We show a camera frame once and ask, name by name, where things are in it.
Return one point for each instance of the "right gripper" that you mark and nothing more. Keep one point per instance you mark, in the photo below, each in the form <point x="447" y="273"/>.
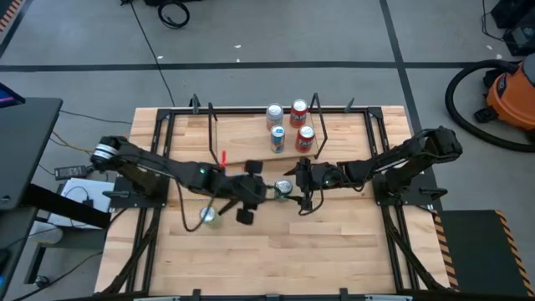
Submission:
<point x="307" y="182"/>

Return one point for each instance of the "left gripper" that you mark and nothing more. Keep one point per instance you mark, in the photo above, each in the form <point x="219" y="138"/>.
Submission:
<point x="246" y="190"/>

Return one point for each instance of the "green soda can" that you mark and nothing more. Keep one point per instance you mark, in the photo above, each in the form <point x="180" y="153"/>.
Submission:
<point x="284" y="187"/>

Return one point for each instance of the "orange Fanta soda can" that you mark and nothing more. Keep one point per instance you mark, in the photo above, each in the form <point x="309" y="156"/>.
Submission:
<point x="298" y="117"/>
<point x="305" y="142"/>

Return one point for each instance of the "blue silver slim can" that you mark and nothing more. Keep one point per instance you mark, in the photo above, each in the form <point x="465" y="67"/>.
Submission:
<point x="278" y="142"/>

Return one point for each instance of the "pale green beverage can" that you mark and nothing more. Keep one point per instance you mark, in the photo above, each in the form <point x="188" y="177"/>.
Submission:
<point x="209" y="216"/>

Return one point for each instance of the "silver pink beverage can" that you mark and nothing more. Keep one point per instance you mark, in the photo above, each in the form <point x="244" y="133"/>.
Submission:
<point x="274" y="115"/>

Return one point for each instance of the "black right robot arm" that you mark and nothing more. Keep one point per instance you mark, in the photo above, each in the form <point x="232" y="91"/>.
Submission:
<point x="397" y="161"/>

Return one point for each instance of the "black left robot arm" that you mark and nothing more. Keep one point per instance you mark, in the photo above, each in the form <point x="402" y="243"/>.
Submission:
<point x="159" y="167"/>

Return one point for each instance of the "wooden shelf with black legs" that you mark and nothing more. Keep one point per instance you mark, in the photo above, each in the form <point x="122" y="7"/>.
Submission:
<point x="242" y="142"/>

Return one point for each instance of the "red tape strip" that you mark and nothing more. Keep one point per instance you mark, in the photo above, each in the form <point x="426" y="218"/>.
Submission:
<point x="223" y="159"/>

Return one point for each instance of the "white strip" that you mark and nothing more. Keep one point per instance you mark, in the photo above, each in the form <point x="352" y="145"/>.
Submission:
<point x="156" y="298"/>
<point x="388" y="298"/>

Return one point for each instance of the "orange shop vacuum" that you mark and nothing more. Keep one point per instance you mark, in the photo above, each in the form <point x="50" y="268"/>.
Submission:
<point x="449" y="98"/>
<point x="512" y="98"/>

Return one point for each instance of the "black mat with hazard stripes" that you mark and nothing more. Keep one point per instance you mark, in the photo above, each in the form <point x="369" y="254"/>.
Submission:
<point x="480" y="251"/>

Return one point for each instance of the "black power adapter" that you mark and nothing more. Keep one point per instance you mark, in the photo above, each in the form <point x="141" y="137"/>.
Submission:
<point x="71" y="172"/>

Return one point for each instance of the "black desk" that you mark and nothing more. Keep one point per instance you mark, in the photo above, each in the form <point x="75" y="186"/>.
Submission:
<point x="25" y="146"/>

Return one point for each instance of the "black equipment cases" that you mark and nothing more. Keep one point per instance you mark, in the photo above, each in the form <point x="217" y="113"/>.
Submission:
<point x="520" y="37"/>

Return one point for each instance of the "dark monitor screen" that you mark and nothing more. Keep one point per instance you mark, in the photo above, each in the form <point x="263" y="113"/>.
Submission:
<point x="8" y="97"/>

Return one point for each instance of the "black frame clamp lever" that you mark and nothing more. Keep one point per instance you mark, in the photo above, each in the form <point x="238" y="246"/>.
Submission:
<point x="195" y="104"/>
<point x="196" y="294"/>
<point x="343" y="294"/>
<point x="349" y="105"/>

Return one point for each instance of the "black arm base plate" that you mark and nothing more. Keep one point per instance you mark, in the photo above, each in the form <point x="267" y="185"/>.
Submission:
<point x="125" y="202"/>
<point x="422" y="184"/>

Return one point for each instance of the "black base plate lever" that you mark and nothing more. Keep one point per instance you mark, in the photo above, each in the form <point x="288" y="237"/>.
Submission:
<point x="434" y="193"/>
<point x="117" y="194"/>

